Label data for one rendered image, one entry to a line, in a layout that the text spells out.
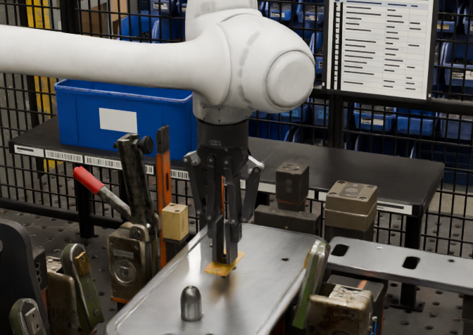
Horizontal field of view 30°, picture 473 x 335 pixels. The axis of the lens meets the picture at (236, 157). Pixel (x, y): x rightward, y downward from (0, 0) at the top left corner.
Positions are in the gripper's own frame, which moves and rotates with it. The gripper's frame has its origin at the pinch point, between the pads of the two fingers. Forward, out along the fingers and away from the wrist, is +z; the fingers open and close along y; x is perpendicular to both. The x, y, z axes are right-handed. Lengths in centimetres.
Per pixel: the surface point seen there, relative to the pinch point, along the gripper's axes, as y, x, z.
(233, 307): 4.9, -8.6, 6.4
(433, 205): -8, 261, 106
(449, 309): 29, 54, 36
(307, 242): 8.5, 15.9, 6.4
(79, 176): -25.0, -1.2, -7.4
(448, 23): 4, 181, 4
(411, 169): 20, 48, 3
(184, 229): -10.8, 7.6, 3.7
